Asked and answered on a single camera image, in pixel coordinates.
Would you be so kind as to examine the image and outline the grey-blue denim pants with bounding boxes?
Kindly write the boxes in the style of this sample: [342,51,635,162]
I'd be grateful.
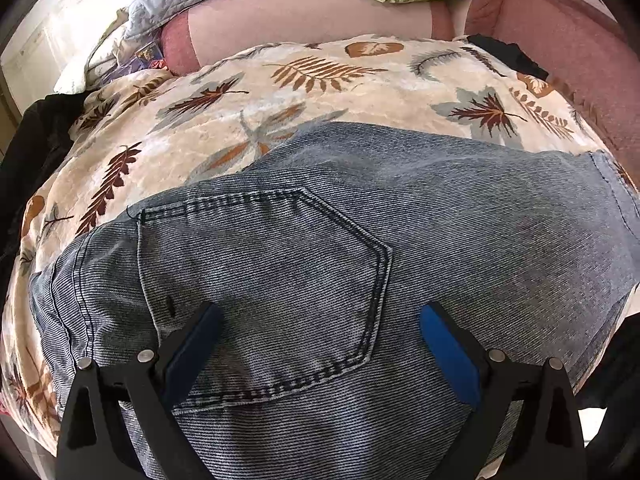
[29,122,639,479]

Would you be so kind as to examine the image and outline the black clothing pile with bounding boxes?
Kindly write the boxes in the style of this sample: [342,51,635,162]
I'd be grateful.
[0,92,88,288]

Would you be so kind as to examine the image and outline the cream leaf-print fleece blanket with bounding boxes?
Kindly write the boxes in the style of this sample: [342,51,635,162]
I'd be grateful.
[1,35,612,451]

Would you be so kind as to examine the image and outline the white cloth behind sofa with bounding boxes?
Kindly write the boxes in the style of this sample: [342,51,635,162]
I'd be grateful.
[52,6,166,97]

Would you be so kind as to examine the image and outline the black garment at sofa corner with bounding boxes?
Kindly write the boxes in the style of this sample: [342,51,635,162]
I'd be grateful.
[466,34,549,81]

